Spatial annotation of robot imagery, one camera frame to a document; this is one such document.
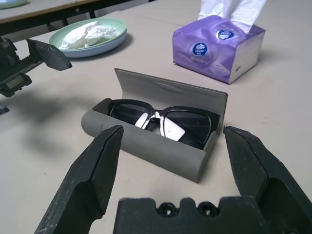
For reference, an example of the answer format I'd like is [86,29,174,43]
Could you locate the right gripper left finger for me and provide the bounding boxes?
[34,125,124,234]

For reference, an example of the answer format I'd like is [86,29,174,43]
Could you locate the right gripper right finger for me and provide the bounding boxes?
[223,126,312,234]

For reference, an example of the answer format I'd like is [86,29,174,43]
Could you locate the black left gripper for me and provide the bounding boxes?
[0,36,73,98]

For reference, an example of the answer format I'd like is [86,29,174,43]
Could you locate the white tissue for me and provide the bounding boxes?
[60,20,117,49]

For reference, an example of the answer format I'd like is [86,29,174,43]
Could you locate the grey glasses case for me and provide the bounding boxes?
[81,67,229,184]

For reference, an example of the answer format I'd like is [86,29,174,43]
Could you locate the green plastic plate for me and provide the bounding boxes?
[48,17,128,51]

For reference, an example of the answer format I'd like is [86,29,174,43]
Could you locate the black sunglasses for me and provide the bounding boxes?
[107,98,220,151]

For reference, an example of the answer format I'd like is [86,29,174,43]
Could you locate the blue plastic plate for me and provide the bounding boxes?
[58,30,128,59]

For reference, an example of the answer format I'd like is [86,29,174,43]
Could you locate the pale green dish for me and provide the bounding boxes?
[0,0,32,10]

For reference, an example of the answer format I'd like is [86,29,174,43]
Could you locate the purple tissue pack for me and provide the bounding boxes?
[172,0,268,85]

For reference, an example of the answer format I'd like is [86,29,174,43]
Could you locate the beige side table black frame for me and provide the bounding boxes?
[0,0,159,35]

